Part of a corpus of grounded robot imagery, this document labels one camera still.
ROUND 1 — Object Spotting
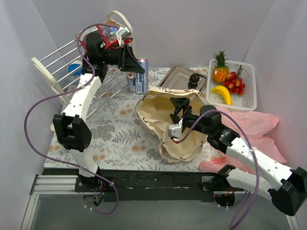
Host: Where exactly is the blue energy drink can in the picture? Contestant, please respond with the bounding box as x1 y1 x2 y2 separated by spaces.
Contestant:
126 72 136 93

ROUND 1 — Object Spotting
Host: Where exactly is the beige canvas tote bag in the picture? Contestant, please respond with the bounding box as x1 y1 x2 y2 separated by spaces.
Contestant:
135 87 207 163

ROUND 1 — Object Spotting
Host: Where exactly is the red snack bag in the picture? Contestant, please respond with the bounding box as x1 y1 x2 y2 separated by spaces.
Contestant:
76 21 134 51

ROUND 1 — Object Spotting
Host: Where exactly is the dark purple toy plum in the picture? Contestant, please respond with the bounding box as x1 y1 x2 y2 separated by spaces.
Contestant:
189 74 200 85

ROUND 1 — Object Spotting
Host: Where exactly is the toy banana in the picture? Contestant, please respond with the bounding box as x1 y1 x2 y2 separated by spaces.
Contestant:
211 85 232 105

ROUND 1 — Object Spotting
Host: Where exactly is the cream metal shoe rack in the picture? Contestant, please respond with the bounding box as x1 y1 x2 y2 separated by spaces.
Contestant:
31 11 136 118

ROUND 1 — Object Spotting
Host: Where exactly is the pink plastic grocery bag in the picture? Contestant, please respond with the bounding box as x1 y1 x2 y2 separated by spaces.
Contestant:
199 106 287 175

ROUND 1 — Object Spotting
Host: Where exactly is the red toy fruit with stem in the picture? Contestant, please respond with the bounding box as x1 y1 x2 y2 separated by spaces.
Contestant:
224 65 246 96

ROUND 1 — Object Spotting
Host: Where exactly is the toy pineapple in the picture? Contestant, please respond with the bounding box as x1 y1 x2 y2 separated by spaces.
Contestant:
212 50 229 83

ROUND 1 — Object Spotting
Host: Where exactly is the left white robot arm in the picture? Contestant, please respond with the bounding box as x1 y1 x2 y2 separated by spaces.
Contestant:
53 27 145 192

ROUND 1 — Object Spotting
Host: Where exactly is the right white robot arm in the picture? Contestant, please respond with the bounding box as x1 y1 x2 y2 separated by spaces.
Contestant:
168 97 307 216

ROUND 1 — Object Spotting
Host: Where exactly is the steel tray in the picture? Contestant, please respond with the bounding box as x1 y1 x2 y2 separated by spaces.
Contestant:
157 65 208 93

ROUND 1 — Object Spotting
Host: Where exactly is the blue white container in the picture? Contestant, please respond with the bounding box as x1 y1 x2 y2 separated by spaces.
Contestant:
67 60 83 77

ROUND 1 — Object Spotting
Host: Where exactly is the white plastic basket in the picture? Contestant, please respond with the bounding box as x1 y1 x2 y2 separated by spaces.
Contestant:
206 59 257 112

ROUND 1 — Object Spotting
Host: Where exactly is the grey soap dispenser bottle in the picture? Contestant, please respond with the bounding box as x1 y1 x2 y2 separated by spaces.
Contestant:
50 124 55 132

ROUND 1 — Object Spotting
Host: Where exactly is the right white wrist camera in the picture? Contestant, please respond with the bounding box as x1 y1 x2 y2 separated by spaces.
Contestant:
167 119 183 140

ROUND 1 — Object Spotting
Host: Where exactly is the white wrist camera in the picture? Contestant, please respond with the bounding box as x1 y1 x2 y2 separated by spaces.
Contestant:
167 119 183 140
116 27 131 42

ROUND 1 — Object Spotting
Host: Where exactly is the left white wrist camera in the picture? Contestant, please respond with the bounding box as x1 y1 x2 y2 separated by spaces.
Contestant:
116 27 131 42

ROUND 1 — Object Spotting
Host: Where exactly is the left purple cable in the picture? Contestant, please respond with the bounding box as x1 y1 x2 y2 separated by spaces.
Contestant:
24 23 119 215

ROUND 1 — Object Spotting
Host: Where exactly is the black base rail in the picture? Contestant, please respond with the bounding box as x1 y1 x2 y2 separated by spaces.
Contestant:
43 169 248 202

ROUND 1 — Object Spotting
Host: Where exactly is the aluminium frame rail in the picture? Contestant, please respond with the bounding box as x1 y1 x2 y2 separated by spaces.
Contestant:
30 174 80 195

